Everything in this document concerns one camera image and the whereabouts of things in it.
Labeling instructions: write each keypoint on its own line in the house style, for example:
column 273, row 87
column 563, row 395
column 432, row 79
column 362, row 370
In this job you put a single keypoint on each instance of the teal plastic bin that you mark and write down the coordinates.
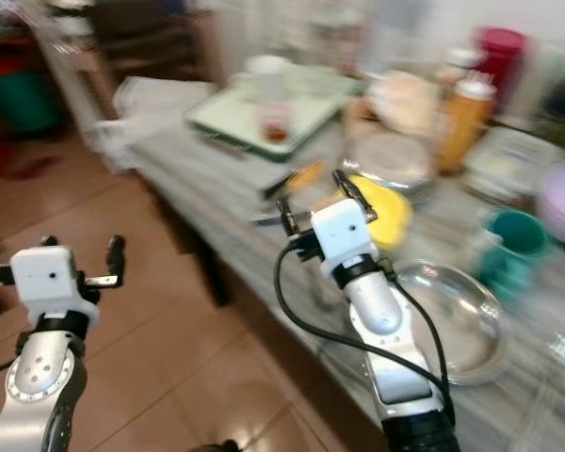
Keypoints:
column 19, row 104

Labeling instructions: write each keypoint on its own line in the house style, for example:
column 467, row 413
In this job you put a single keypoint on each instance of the clear lidded food container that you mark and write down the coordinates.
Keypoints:
column 508, row 160

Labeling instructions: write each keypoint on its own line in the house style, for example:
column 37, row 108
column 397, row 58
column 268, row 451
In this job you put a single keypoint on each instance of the plastic bag of bread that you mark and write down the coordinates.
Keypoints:
column 407, row 102

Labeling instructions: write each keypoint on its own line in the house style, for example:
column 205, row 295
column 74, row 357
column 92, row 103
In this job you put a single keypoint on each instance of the red thermos flask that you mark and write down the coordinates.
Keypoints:
column 501, row 52

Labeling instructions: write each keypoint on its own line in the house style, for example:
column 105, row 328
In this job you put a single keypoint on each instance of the white ceramic mug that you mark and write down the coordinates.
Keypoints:
column 268, row 75

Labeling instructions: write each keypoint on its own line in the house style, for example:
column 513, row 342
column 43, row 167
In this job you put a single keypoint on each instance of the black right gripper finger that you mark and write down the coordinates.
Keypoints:
column 358, row 193
column 292, row 217

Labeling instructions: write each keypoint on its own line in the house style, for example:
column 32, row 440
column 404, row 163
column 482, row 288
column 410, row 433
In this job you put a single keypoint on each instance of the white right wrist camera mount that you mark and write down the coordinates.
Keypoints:
column 344, row 235

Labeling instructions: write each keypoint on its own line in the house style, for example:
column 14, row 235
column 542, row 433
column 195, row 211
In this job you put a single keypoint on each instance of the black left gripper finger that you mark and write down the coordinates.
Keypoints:
column 116, row 259
column 51, row 242

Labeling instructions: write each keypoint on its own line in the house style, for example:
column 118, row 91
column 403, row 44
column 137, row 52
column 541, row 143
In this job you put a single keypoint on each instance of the dark counter table frame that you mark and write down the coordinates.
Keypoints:
column 198, row 235

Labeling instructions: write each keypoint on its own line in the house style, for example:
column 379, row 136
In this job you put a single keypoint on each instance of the orange sauce squeeze bottle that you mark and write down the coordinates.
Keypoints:
column 461, row 122

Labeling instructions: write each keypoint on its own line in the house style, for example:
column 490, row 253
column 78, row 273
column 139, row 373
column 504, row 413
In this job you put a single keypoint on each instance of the stainless steel bowl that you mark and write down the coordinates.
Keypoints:
column 461, row 320

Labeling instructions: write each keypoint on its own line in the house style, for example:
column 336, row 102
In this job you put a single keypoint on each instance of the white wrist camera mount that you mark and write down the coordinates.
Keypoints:
column 49, row 282
column 344, row 235

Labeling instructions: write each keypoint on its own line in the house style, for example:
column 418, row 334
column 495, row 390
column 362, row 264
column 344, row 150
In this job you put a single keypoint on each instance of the teal ceramic mug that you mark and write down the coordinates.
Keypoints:
column 513, row 250

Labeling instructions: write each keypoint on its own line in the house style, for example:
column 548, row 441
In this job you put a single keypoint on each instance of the dark wooden chair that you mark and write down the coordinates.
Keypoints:
column 132, row 38

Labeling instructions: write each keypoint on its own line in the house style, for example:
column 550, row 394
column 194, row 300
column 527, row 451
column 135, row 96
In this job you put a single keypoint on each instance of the yellow plastic bowl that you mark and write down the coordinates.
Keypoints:
column 394, row 212

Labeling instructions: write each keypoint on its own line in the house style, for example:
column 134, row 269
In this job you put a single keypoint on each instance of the pale green tray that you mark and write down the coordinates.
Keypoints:
column 226, row 118

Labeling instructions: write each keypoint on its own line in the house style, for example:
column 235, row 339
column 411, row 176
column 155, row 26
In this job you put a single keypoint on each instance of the clear plastic pitcher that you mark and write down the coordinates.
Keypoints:
column 334, row 56

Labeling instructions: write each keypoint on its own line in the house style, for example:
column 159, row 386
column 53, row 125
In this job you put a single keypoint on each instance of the white plastic bag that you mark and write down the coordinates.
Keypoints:
column 155, row 118

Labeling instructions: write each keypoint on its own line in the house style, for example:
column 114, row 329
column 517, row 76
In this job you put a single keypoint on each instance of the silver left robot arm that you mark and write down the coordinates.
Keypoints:
column 38, row 386

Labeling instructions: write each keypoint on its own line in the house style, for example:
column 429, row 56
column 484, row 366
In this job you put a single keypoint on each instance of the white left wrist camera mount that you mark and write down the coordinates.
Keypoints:
column 49, row 282

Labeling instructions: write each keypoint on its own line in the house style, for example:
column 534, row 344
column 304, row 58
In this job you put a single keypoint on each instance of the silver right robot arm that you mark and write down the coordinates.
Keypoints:
column 391, row 330

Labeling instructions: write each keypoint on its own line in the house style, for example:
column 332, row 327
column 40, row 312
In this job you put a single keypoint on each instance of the steel tongs with orange tips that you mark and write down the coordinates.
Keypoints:
column 297, row 177

